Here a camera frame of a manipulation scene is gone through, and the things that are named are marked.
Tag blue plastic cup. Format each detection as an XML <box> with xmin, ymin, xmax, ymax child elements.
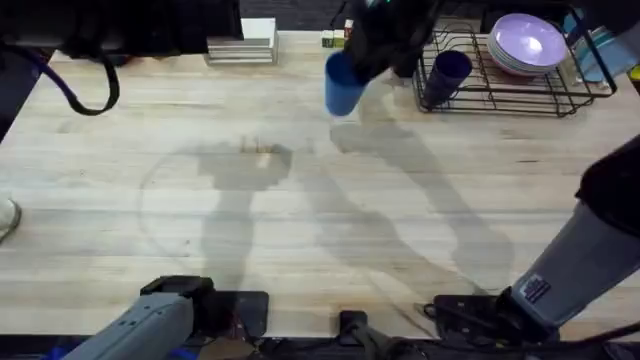
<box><xmin>324</xmin><ymin>49</ymin><xmax>370</xmax><ymax>118</ymax></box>

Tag dark navy plastic cup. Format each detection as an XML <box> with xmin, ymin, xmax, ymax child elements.
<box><xmin>422</xmin><ymin>49</ymin><xmax>474</xmax><ymax>109</ymax></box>

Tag small toy blocks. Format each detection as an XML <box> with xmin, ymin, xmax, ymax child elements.
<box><xmin>320</xmin><ymin>18</ymin><xmax>355</xmax><ymax>50</ymax></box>

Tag white box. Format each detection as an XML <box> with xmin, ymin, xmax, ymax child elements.
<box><xmin>240</xmin><ymin>17</ymin><xmax>278</xmax><ymax>42</ymax></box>

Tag pale pink plate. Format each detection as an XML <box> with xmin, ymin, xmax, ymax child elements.
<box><xmin>487</xmin><ymin>47</ymin><xmax>551</xmax><ymax>78</ymax></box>

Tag purple plate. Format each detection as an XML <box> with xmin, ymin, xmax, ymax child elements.
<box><xmin>487</xmin><ymin>12</ymin><xmax>569</xmax><ymax>72</ymax></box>

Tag light blue plate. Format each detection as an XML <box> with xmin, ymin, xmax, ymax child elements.
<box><xmin>563</xmin><ymin>8</ymin><xmax>640</xmax><ymax>84</ymax></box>

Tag black clamp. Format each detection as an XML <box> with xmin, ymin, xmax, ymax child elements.
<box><xmin>338</xmin><ymin>310</ymin><xmax>370</xmax><ymax>347</ymax></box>

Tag black mounting plate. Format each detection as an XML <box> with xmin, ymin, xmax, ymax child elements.
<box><xmin>432</xmin><ymin>293</ymin><xmax>506</xmax><ymax>342</ymax></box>
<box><xmin>212</xmin><ymin>290</ymin><xmax>270</xmax><ymax>339</ymax></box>

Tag white round object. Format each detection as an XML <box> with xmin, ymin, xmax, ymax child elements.
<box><xmin>0</xmin><ymin>196</ymin><xmax>23</xmax><ymax>245</ymax></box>

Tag black wire dish rack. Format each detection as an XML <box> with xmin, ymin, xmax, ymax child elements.
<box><xmin>412</xmin><ymin>3</ymin><xmax>619</xmax><ymax>119</ymax></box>

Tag black rail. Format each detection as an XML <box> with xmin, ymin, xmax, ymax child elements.
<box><xmin>0</xmin><ymin>333</ymin><xmax>640</xmax><ymax>360</ymax></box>

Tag black and purple cable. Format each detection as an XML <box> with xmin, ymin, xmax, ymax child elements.
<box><xmin>0</xmin><ymin>42</ymin><xmax>122</xmax><ymax>118</ymax></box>

